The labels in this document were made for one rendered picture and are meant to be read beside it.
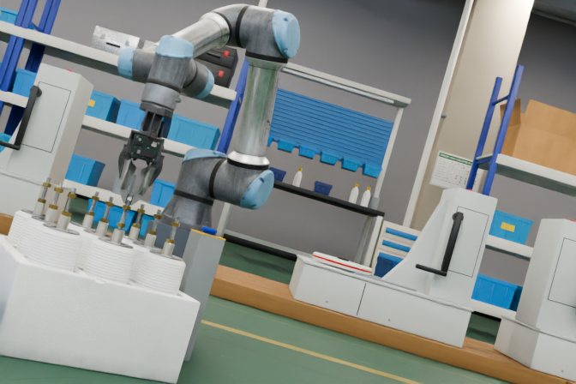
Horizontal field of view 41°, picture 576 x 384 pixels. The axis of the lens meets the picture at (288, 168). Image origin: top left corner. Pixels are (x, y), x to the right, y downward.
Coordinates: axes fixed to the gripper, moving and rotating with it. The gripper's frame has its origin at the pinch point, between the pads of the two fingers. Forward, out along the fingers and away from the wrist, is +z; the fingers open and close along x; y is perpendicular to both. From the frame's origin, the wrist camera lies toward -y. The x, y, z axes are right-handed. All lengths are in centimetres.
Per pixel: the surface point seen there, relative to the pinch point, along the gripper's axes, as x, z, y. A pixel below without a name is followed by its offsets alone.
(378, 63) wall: 224, -243, -806
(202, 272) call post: 21.3, 12.8, -24.5
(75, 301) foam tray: -3.7, 22.1, 10.1
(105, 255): -1.2, 12.6, 5.2
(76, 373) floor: 0.6, 35.1, 12.1
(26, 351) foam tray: -9.7, 33.3, 12.4
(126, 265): 3.5, 13.4, 3.6
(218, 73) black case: 21, -109, -460
